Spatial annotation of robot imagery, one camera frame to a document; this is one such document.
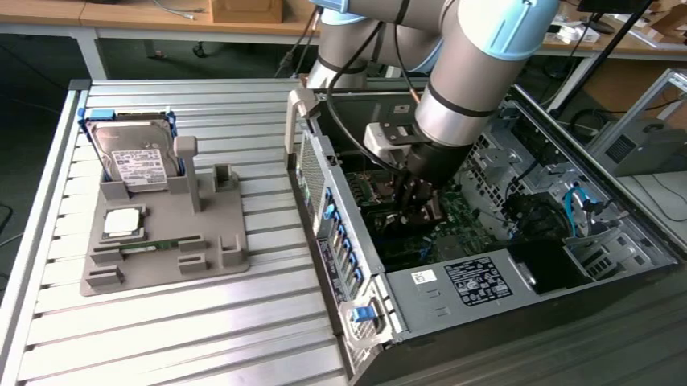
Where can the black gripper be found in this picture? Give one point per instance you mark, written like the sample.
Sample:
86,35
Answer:
438,165

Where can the black graphics card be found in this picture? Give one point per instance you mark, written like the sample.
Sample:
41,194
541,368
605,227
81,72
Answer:
397,229

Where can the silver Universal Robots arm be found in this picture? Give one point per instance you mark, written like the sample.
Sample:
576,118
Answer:
468,80

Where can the CPU socket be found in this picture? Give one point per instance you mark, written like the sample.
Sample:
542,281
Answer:
378,187

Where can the silver disk bay cage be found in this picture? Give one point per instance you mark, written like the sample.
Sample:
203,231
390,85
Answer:
505,169

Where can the white case sticker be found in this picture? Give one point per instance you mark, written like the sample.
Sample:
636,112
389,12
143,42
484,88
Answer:
401,109

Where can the green Dell motherboard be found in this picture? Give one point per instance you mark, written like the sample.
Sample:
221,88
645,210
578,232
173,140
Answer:
468,225

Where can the silver chipset heatsink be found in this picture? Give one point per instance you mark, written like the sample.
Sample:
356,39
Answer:
452,247

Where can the grey power supply unit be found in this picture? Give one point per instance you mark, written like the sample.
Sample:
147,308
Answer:
430,297

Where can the grey computer tower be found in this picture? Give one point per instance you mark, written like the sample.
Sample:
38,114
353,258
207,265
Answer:
645,149

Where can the blue case latch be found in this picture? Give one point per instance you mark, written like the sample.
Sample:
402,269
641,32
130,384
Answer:
362,314

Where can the open black PC case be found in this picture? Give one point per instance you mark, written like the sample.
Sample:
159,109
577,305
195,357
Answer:
484,321

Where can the white small box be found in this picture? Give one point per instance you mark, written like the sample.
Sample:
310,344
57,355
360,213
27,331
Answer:
582,35

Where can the black tripod pole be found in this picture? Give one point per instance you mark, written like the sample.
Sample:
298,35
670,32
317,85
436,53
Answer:
617,44

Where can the black monitor with stand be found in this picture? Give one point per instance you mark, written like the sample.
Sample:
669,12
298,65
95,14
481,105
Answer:
596,16

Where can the brown cardboard box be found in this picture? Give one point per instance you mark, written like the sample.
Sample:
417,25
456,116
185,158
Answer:
247,10

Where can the grey parts rack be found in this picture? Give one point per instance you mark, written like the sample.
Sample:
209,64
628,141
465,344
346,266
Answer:
171,261

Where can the brown cardboard piece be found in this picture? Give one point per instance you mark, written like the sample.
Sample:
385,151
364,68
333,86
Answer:
672,20

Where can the green RAM stick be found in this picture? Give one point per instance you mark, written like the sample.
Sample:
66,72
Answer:
150,245

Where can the silver CPU chip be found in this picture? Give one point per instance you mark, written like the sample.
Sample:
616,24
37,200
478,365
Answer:
122,223

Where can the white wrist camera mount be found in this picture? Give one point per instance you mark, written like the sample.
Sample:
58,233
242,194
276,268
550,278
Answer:
394,136

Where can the aluminium profile frame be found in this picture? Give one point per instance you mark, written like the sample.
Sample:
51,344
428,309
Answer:
661,92

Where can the wooden desk white frame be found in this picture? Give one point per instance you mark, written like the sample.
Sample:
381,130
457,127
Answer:
645,50
134,16

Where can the hard disk with blue bracket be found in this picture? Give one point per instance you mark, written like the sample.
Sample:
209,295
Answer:
137,157

